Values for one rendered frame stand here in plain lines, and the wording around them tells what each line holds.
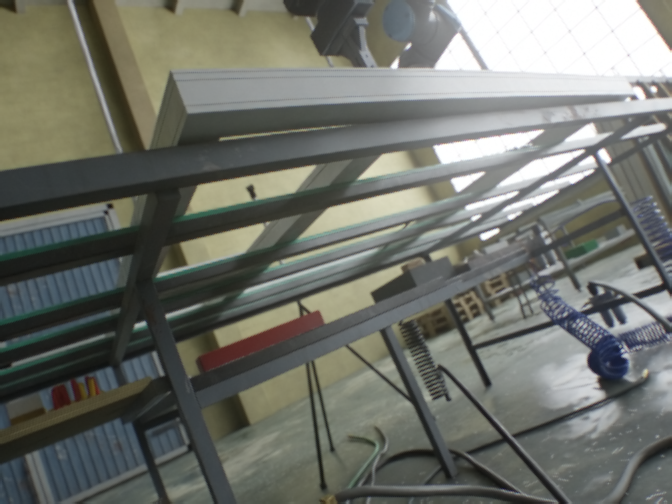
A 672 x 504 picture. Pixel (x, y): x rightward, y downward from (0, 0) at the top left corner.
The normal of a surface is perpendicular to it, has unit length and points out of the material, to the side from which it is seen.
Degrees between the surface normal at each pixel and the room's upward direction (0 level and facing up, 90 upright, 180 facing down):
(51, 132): 90
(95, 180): 90
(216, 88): 90
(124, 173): 90
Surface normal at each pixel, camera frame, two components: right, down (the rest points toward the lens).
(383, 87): 0.46, -0.37
